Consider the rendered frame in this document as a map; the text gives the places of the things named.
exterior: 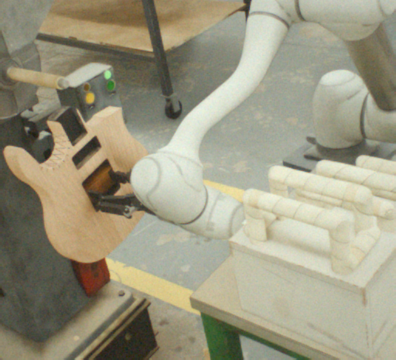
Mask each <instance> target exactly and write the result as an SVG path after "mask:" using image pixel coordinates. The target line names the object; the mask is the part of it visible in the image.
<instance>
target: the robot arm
mask: <svg viewBox="0 0 396 360"><path fill-rule="evenodd" d="M395 7H396V0H251V8H250V12H249V16H248V19H247V29H246V36H245V42H244V47H243V52H242V56H241V62H240V63H239V66H238V68H237V69H236V71H235V72H234V74H233V75H232V77H231V78H230V79H228V80H227V81H225V82H224V83H223V84H222V85H220V86H219V87H218V89H216V90H215V91H214V92H213V93H212V94H211V95H210V96H209V97H207V98H206V99H205V100H203V101H202V102H201V103H200V104H199V105H197V106H196V107H195V108H194V109H193V110H192V111H191V112H190V114H189V115H188V116H187V117H186V118H184V120H183V121H182V123H181V124H180V126H179V127H178V129H177V130H176V132H175V134H174V136H173V138H172V140H171V142H170V143H169V144H168V145H167V146H166V147H164V148H162V149H158V150H157V151H156V153H154V154H150V155H147V156H145V157H143V158H141V160H139V161H138V162H137V163H136V164H135V165H134V167H133V168H131V169H130V171H129V172H121V171H116V172H114V171H111V170H109V171H108V173H109V175H110V177H111V179H112V181H113V182H116V183H122V184H126V183H127V182H128V183H129V184H131V188H132V190H133V193H132V194H126V195H112V196H106V195H105V194H104V193H102V192H99V191H95V190H90V191H88V193H89V194H90V196H91V199H92V201H93V202H94V203H96V204H97V206H98V207H99V208H100V210H101V212H104V213H110V214H117V215H122V216H125V217H126V218H129V219H130V218H132V214H133V213H134V212H135V211H144V212H146V213H148V214H151V215H155V216H156V217H157V218H158V219H159V220H161V221H166V222H169V223H172V224H174V225H176V226H179V227H181V229H183V230H185V231H188V232H191V233H193V234H196V235H200V236H203V237H207V238H215V239H228V238H231V237H232V236H233V235H235V234H236V233H237V232H238V231H239V230H240V229H241V228H242V227H243V226H244V225H243V224H241V223H242V222H243V221H244V220H245V213H244V205H243V204H242V203H241V202H240V201H239V200H237V199H236V198H234V197H232V196H230V195H229V194H225V193H222V192H220V190H218V189H215V188H213V187H209V186H207V185H205V184H203V165H202V163H201V162H200V158H199V147H200V143H201V141H202V139H203V136H204V134H205V133H206V132H207V130H209V129H210V128H211V127H213V126H214V125H215V124H216V123H218V122H219V121H220V120H221V119H222V118H223V117H224V116H226V115H227V113H228V112H230V111H232V110H233V109H234V108H236V107H237V106H238V105H239V104H240V103H241V102H242V101H244V100H245V99H246V98H247V97H248V96H249V94H251V93H252V92H253V91H254V90H255V89H256V87H257V86H258V85H259V84H260V83H261V80H262V78H263V76H264V75H265V73H266V71H268V68H269V67H270V65H271V62H272V60H273V58H274V56H275V54H276V53H277V51H278V48H279V46H281V44H282V42H283V40H284V39H285V36H286V35H287V32H288V30H289V27H290V25H291V24H292V23H297V22H317V23H319V24H320V25H321V26H322V27H323V28H325V29H327V30H328V31H330V33H332V34H333V35H334V36H336V37H337V38H339V39H341V40H342V41H343V43H344V45H345V47H346V50H347V52H348V54H349V55H350V57H351V58H352V60H353V62H354V65H355V66H356V68H357V70H358V72H359V74H360V76H361V78H362V79H361V78H360V77H359V76H358V75H357V74H355V73H352V72H349V71H348V70H335V71H331V72H329V73H326V75H324V76H323V77H322V79H321V80H320V82H319V84H318V85H317V86H316V89H315V92H314V95H313V100H312V118H313V126H314V131H315V133H309V134H308V135H306V141H307V142H309V143H311V144H313V145H314V146H313V147H312V148H311V149H309V150H306V151H305V152H304V153H303V157H304V158H305V159H311V160H315V161H317V162H319V161H322V160H329V161H333V162H338V163H345V164H350V165H354V166H356V160H357V157H358V156H367V155H368V154H370V153H371V152H373V151H374V150H376V149H379V148H380V143H379V142H378V141H381V142H389V143H396V56H395V54H396V53H394V50H393V47H392V45H391V41H390V40H389V37H388V35H387V32H386V29H385V27H384V24H383V21H384V20H386V19H387V17H389V16H391V15H392V13H393V12H394V10H395ZM363 83H364V84H363ZM370 139H373V140H370ZM376 140H377V141H376ZM126 180H127V182H126Z"/></svg>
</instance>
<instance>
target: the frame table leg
mask: <svg viewBox="0 0 396 360"><path fill-rule="evenodd" d="M200 316H201V320H202V324H203V330H204V334H205V338H206V339H207V345H208V349H209V353H210V360H244V356H243V352H242V347H241V339H240V334H238V333H236V332H233V331H230V330H228V329H226V328H225V329H222V328H221V326H220V320H218V319H216V318H215V317H211V316H209V315H207V314H205V313H203V312H201V311H200Z"/></svg>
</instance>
